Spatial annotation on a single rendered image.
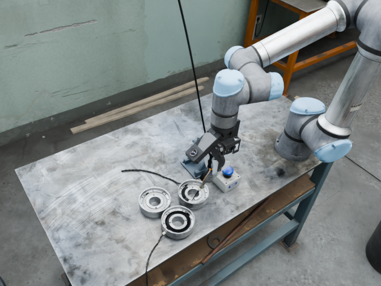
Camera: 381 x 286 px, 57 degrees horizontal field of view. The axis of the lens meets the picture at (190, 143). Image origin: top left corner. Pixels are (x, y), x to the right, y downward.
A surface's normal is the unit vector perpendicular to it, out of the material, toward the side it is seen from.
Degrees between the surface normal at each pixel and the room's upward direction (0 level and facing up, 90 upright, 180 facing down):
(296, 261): 0
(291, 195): 0
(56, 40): 90
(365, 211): 0
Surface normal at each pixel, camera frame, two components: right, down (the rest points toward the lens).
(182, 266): 0.06, -0.73
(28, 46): 0.59, 0.57
